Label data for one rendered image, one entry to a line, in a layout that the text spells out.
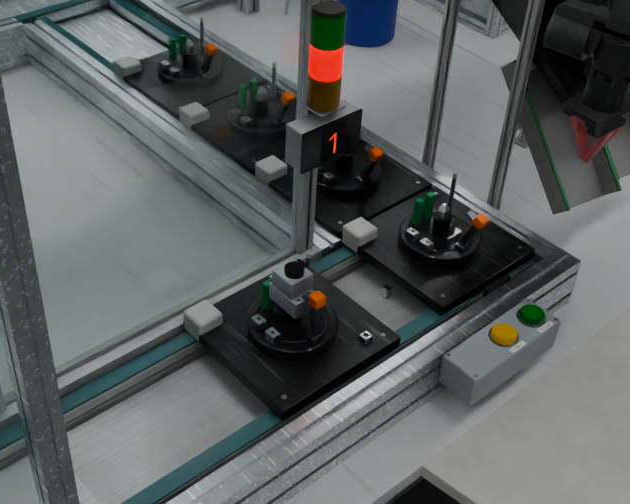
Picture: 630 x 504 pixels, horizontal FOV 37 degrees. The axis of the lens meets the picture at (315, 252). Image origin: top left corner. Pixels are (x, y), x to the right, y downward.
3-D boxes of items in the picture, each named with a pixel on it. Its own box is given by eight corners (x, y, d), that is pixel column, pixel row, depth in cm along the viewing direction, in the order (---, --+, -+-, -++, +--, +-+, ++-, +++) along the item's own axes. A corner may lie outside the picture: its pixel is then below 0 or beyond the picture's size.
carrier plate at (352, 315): (399, 345, 147) (401, 335, 146) (282, 421, 134) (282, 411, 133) (299, 266, 160) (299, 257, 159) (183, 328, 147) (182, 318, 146)
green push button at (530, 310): (547, 322, 152) (550, 313, 151) (532, 333, 150) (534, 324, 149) (528, 309, 155) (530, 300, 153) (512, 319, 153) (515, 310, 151)
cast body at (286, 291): (317, 307, 142) (320, 272, 137) (295, 320, 139) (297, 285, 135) (282, 278, 146) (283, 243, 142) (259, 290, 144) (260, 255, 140)
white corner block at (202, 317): (224, 332, 147) (223, 313, 145) (200, 345, 145) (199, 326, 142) (206, 315, 150) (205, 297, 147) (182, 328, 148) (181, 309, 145)
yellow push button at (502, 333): (520, 341, 149) (522, 332, 147) (504, 353, 147) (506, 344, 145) (500, 327, 151) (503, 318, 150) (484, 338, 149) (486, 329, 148)
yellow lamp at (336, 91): (346, 105, 142) (348, 76, 139) (321, 115, 139) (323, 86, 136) (324, 91, 145) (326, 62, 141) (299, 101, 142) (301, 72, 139)
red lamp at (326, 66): (349, 75, 139) (351, 45, 136) (323, 85, 136) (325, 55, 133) (326, 62, 141) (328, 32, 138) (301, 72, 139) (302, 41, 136)
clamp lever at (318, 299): (324, 333, 141) (327, 296, 136) (314, 339, 140) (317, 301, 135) (308, 320, 143) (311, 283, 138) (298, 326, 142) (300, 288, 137)
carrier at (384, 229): (533, 257, 165) (548, 200, 157) (441, 317, 152) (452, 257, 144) (432, 193, 179) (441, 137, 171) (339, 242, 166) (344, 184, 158)
